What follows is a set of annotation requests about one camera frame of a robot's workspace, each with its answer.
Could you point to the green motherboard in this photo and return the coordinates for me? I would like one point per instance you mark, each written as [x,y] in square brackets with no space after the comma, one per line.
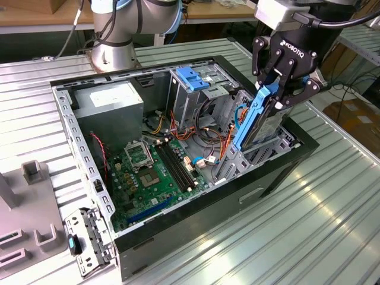
[139,205]

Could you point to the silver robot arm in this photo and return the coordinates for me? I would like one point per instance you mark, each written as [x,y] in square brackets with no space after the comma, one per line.
[112,50]

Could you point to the metal slot retainer bracket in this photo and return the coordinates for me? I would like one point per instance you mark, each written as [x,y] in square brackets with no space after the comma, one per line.
[79,220]

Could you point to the black RAM slot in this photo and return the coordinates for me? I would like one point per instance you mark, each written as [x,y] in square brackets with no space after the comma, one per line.
[175,166]
[180,165]
[171,167]
[184,164]

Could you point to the blue expansion slot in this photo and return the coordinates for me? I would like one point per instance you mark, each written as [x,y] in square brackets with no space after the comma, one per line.
[151,209]

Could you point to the blue drive bay latch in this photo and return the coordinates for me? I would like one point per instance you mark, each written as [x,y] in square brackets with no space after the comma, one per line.
[193,80]

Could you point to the flat cardboard box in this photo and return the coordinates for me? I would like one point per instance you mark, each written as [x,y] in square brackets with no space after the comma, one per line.
[356,118]

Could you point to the metal disk bay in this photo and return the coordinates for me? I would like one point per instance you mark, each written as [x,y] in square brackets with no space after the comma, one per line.
[234,158]

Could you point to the wooden desk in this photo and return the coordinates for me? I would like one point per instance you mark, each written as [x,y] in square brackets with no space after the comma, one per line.
[213,13]
[17,17]

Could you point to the black PC case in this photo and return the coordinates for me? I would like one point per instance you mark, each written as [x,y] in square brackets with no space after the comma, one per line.
[207,225]

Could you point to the grey parts rack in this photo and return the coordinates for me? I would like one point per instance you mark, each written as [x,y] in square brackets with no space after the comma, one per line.
[29,202]

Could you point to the brown cardboard box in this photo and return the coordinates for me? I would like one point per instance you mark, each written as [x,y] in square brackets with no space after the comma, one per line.
[59,6]

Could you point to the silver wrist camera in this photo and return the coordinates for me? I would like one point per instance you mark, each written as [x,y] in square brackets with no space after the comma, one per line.
[279,13]

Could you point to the grey power supply unit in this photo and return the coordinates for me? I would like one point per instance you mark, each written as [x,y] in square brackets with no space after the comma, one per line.
[112,124]

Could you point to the metal slat side table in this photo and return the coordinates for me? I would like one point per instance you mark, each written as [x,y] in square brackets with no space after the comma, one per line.
[362,44]

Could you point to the CPU socket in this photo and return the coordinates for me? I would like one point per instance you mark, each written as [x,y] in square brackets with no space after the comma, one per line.
[150,179]

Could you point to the hard disk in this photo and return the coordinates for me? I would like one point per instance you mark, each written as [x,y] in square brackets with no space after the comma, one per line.
[252,118]

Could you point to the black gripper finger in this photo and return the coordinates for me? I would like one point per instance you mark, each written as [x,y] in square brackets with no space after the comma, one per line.
[300,93]
[259,56]

